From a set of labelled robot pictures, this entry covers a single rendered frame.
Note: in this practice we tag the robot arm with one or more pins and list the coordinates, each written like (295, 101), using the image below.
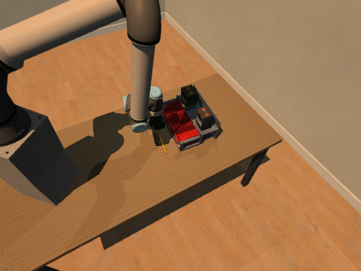
(69, 21)

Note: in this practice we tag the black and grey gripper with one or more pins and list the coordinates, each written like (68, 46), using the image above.
(157, 123)

